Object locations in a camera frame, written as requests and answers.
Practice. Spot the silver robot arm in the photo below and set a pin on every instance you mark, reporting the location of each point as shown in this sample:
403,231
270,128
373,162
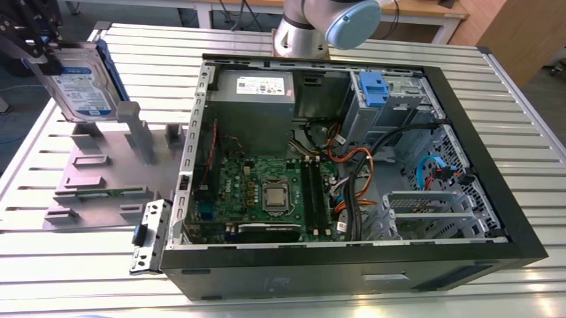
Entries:
301,36

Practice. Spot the silver CPU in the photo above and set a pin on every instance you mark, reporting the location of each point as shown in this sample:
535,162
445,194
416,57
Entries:
277,198

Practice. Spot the black graphics card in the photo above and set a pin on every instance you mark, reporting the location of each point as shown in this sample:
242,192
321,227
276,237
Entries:
265,232

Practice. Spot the black PC case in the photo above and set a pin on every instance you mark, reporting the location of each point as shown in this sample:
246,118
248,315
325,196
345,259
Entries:
310,275

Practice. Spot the silver drive cage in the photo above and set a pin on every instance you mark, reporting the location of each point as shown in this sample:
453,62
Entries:
368,119

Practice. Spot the silver disk bay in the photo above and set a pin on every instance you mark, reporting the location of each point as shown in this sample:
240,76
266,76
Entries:
429,215

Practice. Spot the green motherboard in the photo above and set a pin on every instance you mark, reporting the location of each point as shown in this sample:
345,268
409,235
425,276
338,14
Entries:
240,179

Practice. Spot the black RAM slot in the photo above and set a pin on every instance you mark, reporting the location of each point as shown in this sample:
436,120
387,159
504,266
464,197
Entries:
312,195
322,195

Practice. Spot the CPU socket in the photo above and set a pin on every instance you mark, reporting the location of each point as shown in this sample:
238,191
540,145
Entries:
277,182

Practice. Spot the grey power supply unit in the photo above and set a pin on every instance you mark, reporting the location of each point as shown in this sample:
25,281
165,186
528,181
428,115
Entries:
253,126

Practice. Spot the wooden cabinet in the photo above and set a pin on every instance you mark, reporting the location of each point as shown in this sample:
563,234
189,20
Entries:
523,39

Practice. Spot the hard disk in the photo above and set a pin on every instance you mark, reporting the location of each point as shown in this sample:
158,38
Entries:
79,92

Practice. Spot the wooden top desk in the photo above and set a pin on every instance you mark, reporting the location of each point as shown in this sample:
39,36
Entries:
443,13

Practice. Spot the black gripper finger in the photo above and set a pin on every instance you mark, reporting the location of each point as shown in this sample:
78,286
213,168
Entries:
45,16
11,28

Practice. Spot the grey parts rack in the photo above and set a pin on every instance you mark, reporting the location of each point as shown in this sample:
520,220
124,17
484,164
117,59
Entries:
116,172

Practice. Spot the silver expansion slot bracket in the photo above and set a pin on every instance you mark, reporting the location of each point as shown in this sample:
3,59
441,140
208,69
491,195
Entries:
153,232

